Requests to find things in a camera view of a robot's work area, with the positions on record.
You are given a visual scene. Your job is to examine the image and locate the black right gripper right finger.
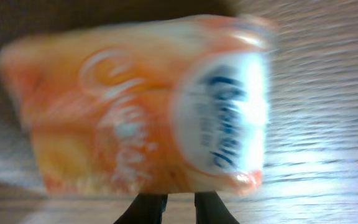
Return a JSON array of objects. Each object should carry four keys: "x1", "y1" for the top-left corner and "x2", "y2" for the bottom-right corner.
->
[{"x1": 195, "y1": 192, "x2": 239, "y2": 224}]

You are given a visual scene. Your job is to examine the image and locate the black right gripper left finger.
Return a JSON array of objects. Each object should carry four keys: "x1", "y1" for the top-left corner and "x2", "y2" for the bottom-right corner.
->
[{"x1": 114, "y1": 194, "x2": 168, "y2": 224}]

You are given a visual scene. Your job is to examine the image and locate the orange tissue pack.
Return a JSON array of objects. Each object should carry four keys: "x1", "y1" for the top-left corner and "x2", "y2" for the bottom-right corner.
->
[{"x1": 0, "y1": 15, "x2": 274, "y2": 195}]

